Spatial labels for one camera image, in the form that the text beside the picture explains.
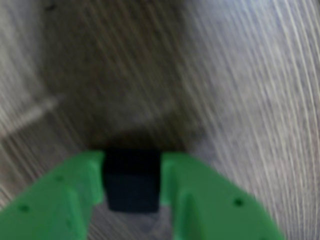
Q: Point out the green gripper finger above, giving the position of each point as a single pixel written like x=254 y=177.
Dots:
x=50 y=207
x=212 y=212

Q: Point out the black cube stone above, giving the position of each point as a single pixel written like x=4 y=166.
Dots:
x=132 y=180

